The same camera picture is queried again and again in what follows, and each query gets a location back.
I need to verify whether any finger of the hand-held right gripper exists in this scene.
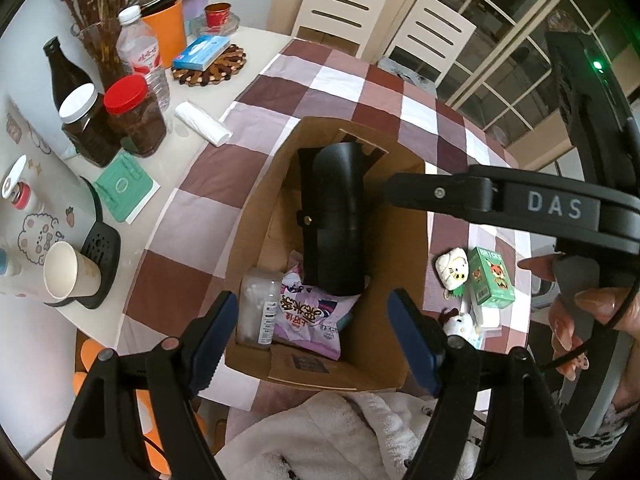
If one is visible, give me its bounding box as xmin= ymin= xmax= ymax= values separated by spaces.
xmin=384 ymin=172 xmax=502 ymax=225

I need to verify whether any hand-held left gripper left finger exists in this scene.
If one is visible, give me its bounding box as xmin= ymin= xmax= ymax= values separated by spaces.
xmin=52 ymin=290 xmax=240 ymax=480

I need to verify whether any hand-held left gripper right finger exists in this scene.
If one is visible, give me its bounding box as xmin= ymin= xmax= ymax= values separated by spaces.
xmin=386 ymin=287 xmax=576 ymax=480

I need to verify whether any clear cotton swab container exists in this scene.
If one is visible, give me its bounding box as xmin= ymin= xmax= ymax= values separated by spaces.
xmin=236 ymin=267 xmax=283 ymax=347

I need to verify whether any small white kitty plush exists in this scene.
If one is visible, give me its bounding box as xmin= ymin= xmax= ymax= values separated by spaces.
xmin=440 ymin=307 xmax=476 ymax=341

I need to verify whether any round white cat plush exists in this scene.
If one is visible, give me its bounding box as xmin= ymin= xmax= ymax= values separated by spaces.
xmin=432 ymin=247 xmax=471 ymax=293

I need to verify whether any clear plastic packet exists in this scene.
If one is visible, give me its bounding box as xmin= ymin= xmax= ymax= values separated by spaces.
xmin=470 ymin=302 xmax=502 ymax=341

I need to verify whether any green printed box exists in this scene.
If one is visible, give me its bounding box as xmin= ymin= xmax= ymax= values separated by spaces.
xmin=467 ymin=247 xmax=516 ymax=306

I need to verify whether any purple snack packet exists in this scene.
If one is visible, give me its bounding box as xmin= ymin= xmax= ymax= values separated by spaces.
xmin=272 ymin=260 xmax=362 ymax=361

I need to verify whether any black leather case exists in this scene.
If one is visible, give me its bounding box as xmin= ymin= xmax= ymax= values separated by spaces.
xmin=296 ymin=142 xmax=373 ymax=297

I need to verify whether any brown cardboard box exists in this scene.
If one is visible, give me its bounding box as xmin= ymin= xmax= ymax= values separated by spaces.
xmin=223 ymin=116 xmax=432 ymax=393

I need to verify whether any person's right forearm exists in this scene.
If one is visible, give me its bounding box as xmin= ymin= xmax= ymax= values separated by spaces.
xmin=607 ymin=332 xmax=640 ymax=441

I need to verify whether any orange container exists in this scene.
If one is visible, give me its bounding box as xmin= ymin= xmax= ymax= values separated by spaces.
xmin=140 ymin=0 xmax=188 ymax=63

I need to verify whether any person's right hand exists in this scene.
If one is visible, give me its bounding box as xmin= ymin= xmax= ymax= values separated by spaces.
xmin=517 ymin=255 xmax=640 ymax=381

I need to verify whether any grey patterned seat cushion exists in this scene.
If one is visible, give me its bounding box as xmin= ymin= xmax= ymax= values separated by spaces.
xmin=376 ymin=57 xmax=437 ymax=96

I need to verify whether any orange flower cushion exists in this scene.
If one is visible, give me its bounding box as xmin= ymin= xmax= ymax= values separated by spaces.
xmin=72 ymin=337 xmax=206 ymax=461

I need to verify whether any brown white checkered tablecloth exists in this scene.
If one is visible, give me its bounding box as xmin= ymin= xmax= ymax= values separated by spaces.
xmin=117 ymin=35 xmax=538 ymax=411

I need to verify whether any paper cup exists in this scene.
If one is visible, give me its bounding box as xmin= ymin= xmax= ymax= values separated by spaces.
xmin=43 ymin=241 xmax=101 ymax=302

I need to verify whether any white slatted chair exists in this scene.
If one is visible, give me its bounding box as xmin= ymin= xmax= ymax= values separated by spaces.
xmin=292 ymin=0 xmax=393 ymax=58
xmin=384 ymin=0 xmax=477 ymax=88

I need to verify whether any green phone stand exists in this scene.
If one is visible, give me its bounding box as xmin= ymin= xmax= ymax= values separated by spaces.
xmin=93 ymin=152 xmax=161 ymax=224

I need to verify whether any white plastic bag roll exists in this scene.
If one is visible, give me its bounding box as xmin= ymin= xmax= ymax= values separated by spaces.
xmin=175 ymin=101 xmax=233 ymax=147

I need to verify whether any small blue white bottle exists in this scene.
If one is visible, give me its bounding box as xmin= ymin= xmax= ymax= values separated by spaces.
xmin=0 ymin=247 xmax=23 ymax=278

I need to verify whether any red lid jar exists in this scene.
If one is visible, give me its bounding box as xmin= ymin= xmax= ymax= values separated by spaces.
xmin=103 ymin=75 xmax=167 ymax=157

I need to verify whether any white lid jar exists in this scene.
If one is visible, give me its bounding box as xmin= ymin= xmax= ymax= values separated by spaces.
xmin=59 ymin=82 xmax=121 ymax=168

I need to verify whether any small red white bottle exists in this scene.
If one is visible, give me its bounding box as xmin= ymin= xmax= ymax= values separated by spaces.
xmin=0 ymin=155 xmax=41 ymax=211

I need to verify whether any brown woven trivet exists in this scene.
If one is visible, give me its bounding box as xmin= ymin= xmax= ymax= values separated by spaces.
xmin=171 ymin=44 xmax=247 ymax=88

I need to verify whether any blue tissue box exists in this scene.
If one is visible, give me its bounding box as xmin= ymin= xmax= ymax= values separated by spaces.
xmin=171 ymin=35 xmax=231 ymax=72

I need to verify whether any red cup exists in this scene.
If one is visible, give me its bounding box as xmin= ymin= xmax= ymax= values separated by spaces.
xmin=204 ymin=2 xmax=232 ymax=36

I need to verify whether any red label water bottle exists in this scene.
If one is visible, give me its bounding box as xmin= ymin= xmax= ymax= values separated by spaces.
xmin=116 ymin=5 xmax=171 ymax=111

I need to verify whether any dark glass bottle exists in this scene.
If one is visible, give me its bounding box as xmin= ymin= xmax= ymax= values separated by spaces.
xmin=42 ymin=36 xmax=96 ymax=111

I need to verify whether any clear glass vase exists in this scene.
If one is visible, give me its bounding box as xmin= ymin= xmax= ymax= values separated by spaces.
xmin=75 ymin=20 xmax=128 ymax=95

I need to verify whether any purple cup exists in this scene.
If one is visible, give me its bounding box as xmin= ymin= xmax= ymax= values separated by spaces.
xmin=182 ymin=0 xmax=208 ymax=36

